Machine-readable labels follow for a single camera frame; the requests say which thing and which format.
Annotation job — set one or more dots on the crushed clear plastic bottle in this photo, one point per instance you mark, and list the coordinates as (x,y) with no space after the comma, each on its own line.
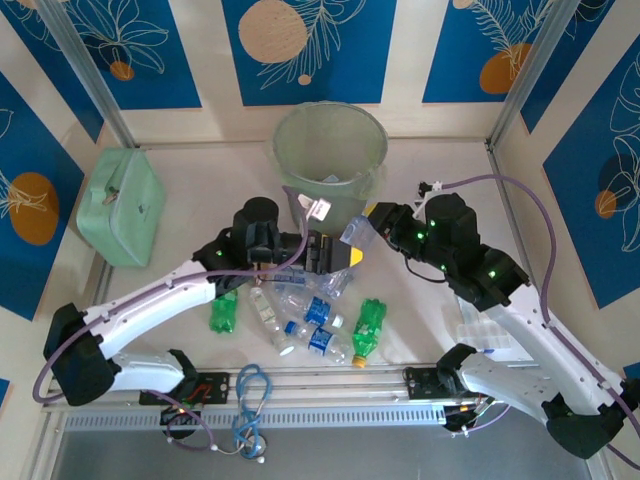
(336,285)

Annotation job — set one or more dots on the clear bottle blue cap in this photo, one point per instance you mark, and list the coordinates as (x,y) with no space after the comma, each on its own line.
(357,232)

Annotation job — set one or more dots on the clear soda water bottle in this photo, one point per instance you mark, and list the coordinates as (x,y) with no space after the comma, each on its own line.
(292,280)

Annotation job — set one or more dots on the green plastic soda bottle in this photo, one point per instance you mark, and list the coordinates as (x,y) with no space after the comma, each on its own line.
(224,317)
(367,330)

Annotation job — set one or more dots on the blue-label bottle blue cap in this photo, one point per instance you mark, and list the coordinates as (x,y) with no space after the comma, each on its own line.
(320,341)

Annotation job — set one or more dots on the clear green-label bottle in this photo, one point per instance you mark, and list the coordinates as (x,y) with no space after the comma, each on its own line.
(270,315)

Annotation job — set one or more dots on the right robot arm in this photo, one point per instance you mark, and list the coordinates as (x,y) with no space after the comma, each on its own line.
(525,325)

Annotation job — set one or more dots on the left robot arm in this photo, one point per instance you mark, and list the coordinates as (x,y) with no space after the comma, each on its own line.
(150,305)

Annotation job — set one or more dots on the green plastic bin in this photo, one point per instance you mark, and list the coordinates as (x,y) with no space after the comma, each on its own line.
(340,200)

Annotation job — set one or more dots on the mint green zip pouch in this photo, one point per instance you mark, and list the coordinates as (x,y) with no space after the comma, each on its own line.
(130,210)

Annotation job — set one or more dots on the small controller board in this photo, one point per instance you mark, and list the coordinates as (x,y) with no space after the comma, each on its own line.
(180,415)
(465,417)

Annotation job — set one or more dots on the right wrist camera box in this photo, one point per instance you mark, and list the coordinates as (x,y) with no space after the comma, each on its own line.
(425,188)

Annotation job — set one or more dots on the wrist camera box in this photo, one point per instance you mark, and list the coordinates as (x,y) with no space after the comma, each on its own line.
(316,209)
(425,188)

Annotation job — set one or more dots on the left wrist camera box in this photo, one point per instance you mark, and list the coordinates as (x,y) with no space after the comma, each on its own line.
(316,209)

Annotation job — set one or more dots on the aluminium table edge rail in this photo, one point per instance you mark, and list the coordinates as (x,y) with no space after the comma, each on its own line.
(501,175)
(102,285)

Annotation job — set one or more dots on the aluminium mounting rail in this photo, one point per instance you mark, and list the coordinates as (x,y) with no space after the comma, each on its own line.
(325,382)

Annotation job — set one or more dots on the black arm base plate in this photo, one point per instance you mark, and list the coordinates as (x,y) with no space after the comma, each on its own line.
(417,382)
(220,387)

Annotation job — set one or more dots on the aluminium frame post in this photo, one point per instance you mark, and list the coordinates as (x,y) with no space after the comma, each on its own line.
(535,70)
(85,70)

